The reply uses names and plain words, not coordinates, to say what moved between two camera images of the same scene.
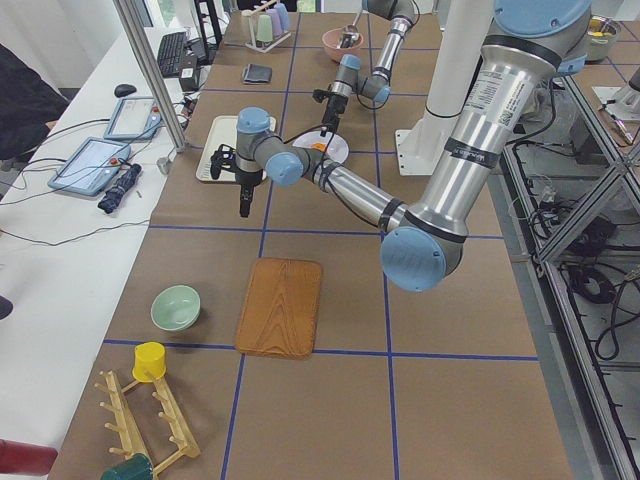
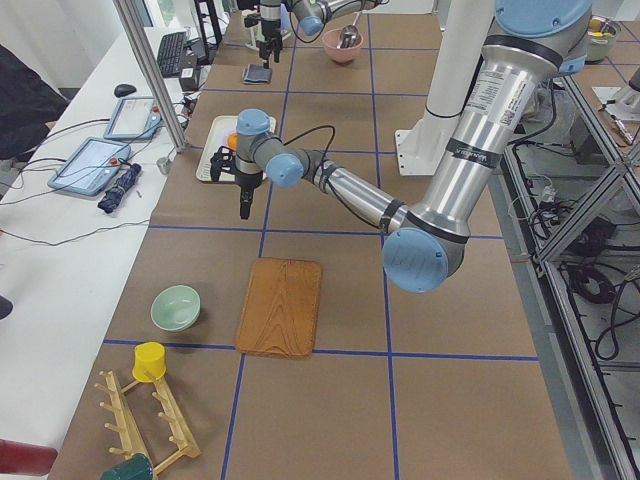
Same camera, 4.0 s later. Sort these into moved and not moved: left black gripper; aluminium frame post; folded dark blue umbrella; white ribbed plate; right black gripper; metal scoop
Moved: white ribbed plate; right black gripper
Not moved: metal scoop; aluminium frame post; folded dark blue umbrella; left black gripper
